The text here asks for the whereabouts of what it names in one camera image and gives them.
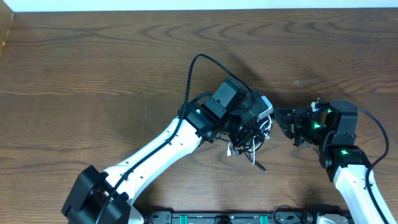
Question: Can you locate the white usb cable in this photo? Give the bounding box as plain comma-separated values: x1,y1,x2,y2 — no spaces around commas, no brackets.
226,114,274,166

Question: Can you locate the black usb cable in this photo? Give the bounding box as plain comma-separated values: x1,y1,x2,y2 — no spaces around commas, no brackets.
217,118,274,162

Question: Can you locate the thin black cable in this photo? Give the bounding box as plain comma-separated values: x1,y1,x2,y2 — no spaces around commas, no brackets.
245,151,268,172

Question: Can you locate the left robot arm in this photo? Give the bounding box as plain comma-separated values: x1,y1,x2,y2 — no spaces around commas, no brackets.
62,77,274,223

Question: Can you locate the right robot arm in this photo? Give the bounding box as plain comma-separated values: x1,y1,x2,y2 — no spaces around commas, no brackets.
274,100,395,223

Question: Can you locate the wooden side panel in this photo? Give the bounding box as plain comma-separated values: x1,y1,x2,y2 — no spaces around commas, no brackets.
0,0,14,55

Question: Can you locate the right camera cable black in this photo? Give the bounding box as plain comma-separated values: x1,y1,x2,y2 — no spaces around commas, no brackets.
357,105,397,216

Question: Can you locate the camera cable black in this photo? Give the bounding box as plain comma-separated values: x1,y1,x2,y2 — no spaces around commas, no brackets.
357,105,397,216
95,54,240,224

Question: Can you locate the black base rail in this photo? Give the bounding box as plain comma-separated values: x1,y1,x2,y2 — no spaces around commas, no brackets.
144,210,354,224

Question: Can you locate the left camera cable black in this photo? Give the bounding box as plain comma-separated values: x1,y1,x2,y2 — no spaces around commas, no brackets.
95,54,240,224

